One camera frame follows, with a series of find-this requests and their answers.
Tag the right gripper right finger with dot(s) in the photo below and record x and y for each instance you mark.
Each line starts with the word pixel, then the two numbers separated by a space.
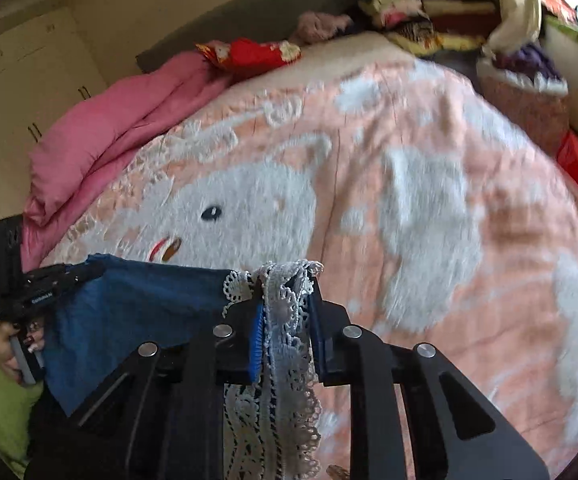
pixel 348 355

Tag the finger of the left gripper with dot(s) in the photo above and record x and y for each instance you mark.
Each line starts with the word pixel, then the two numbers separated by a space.
pixel 77 275

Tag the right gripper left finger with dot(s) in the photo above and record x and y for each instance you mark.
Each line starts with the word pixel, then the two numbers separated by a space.
pixel 228 354

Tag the blue denim pants lace hem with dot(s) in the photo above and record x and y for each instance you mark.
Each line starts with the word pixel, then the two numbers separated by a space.
pixel 271 425

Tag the person left hand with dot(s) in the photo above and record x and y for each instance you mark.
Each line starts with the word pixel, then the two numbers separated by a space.
pixel 9 363

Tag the pink quilt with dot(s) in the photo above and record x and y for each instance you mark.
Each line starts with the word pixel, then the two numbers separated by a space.
pixel 88 147

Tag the green garment of person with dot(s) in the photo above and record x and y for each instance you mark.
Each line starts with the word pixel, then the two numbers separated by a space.
pixel 16 404

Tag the pink white patterned bedspread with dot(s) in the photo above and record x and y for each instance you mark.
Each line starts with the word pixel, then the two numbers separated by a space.
pixel 426 213

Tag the cream wardrobe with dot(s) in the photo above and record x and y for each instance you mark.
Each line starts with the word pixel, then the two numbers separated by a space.
pixel 45 69

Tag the red floral pillow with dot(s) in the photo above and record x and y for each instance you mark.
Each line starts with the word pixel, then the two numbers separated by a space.
pixel 247 58

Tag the green headboard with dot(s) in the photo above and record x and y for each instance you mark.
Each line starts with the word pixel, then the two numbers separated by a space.
pixel 259 20

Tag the mauve crumpled garment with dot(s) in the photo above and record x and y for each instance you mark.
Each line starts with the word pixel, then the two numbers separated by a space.
pixel 317 27

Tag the purple clothes pile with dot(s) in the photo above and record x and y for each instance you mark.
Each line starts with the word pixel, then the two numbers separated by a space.
pixel 530 61

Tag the stack of folded clothes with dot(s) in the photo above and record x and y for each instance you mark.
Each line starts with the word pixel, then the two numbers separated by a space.
pixel 424 27

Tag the cream curtain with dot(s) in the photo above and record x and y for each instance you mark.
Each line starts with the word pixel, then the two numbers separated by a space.
pixel 521 24

